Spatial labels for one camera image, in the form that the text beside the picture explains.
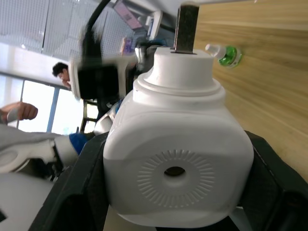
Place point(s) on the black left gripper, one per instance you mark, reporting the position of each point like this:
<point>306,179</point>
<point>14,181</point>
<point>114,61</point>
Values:
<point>98,81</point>

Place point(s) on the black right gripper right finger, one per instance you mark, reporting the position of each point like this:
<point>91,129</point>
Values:
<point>276,192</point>

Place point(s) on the green liquid bottle white cap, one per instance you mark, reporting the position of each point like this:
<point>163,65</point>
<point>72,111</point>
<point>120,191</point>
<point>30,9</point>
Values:
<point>228,57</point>

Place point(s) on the silver robot torso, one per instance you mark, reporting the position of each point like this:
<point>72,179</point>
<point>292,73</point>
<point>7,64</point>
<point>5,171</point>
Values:
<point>19,204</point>

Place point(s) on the bare bystander hand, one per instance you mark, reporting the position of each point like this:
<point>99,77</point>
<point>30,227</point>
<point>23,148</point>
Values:
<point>25,111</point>

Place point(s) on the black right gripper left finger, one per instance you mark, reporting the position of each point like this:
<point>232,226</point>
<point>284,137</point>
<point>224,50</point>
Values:
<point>79,192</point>

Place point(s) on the person with dark hair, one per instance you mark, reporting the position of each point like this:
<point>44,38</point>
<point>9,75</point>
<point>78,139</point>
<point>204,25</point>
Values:
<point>60,71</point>

